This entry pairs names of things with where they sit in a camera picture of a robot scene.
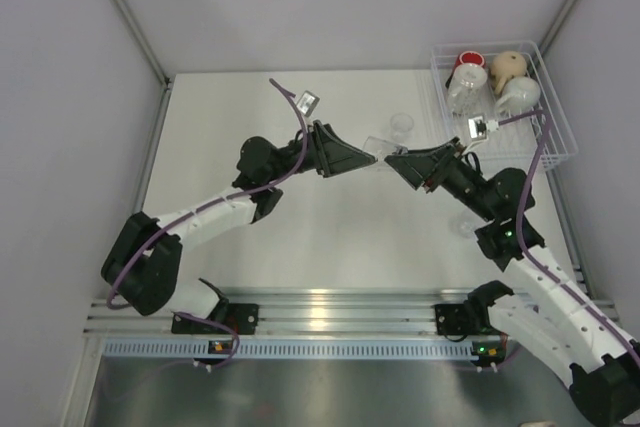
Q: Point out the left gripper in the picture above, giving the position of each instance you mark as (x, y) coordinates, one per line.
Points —
(330, 155)

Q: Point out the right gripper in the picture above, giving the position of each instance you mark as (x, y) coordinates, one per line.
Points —
(431, 166)

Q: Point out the floral mug orange inside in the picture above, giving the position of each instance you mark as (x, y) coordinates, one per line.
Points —
(465, 88)

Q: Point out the red mug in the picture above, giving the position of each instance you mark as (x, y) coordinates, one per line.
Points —
(470, 57)

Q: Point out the white speckled mug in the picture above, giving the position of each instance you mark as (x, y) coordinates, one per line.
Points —
(520, 95)

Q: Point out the beige ceramic mug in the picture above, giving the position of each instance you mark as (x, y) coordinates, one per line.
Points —
(504, 67)

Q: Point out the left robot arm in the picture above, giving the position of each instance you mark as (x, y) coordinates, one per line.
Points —
(143, 266)

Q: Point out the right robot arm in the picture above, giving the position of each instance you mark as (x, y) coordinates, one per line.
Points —
(596, 360)

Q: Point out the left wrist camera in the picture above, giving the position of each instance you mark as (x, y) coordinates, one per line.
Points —
(307, 103)

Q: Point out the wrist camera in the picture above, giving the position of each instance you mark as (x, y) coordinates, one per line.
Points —
(480, 127)
(307, 103)

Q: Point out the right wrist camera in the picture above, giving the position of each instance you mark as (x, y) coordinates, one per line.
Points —
(480, 127)

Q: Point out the white wire dish rack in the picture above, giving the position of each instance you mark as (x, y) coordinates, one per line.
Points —
(514, 144)

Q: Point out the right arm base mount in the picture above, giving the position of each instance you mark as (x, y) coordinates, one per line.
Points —
(457, 321)

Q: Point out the aluminium mounting rail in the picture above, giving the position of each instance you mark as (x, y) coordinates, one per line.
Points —
(304, 313)

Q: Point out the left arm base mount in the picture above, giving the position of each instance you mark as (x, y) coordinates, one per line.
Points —
(242, 318)

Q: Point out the perforated cable duct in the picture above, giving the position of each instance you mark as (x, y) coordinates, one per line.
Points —
(291, 349)

